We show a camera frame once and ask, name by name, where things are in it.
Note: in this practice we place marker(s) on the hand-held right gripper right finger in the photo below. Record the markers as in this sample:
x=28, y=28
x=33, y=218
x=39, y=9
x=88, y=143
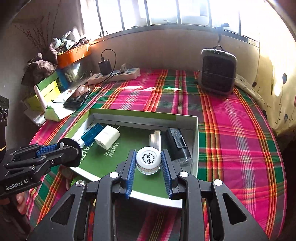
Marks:
x=166, y=173

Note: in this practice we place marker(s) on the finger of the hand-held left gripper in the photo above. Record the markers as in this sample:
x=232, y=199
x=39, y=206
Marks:
x=47, y=149
x=67, y=153

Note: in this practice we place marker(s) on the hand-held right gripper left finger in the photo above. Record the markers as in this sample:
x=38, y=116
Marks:
x=131, y=173

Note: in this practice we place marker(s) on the black round case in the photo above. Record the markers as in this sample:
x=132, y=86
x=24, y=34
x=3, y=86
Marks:
x=76, y=160

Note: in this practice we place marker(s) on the small white-lidded jar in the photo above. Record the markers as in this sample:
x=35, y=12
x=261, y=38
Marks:
x=148, y=157

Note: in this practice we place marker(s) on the green cardboard tray box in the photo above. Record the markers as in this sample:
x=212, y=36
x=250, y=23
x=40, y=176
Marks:
x=111, y=157

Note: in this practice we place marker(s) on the blue translucent plug adapter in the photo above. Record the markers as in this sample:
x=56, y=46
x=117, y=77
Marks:
x=91, y=136

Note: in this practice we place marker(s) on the black device with clear cap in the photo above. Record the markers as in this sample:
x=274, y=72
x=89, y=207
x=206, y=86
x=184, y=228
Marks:
x=178, y=141

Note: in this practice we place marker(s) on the white charger plug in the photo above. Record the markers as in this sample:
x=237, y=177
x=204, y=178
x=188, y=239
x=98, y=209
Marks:
x=105, y=138

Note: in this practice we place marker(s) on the green packet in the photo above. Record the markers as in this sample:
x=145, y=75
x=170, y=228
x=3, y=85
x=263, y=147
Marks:
x=55, y=113

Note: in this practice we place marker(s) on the white tube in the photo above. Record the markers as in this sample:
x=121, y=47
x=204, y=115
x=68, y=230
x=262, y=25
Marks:
x=40, y=98

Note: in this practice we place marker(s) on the white paper sheet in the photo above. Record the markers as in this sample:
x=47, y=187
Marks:
x=60, y=97

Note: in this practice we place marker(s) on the yellow green cardboard box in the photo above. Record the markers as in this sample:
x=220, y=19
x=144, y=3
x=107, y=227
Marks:
x=52, y=91

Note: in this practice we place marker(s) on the black smartphone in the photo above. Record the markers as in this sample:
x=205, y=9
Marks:
x=78, y=95

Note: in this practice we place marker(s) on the blue box with glossy picture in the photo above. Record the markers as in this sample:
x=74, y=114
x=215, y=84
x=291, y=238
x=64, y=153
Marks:
x=62, y=80

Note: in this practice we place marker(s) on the plaid blanket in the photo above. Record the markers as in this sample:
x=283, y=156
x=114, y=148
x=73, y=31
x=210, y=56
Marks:
x=231, y=139

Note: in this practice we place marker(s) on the black binder clip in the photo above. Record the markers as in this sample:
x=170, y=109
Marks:
x=89, y=75

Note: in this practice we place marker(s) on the brown checked cloth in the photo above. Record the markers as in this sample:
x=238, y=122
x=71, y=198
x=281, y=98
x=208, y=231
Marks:
x=39, y=67

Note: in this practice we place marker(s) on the black power adapter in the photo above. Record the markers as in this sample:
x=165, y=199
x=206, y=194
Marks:
x=105, y=67

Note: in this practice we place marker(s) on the white power strip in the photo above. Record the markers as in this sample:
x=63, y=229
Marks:
x=124, y=75

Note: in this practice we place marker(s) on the orange box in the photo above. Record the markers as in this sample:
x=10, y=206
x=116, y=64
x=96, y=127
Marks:
x=74, y=54

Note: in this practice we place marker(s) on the small white plug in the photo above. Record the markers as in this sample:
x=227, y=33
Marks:
x=124, y=67

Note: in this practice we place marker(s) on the pile of clutter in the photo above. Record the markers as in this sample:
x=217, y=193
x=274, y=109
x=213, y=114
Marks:
x=62, y=42

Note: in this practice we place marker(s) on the grey space heater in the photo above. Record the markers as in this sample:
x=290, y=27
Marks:
x=217, y=69

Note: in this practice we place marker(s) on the heart print curtain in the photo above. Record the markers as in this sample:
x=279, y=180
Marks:
x=277, y=92

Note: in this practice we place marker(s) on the black clip on windowsill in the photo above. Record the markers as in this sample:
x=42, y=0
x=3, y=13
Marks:
x=222, y=26

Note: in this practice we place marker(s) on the window with metal bars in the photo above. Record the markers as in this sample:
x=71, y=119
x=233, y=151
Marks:
x=148, y=11

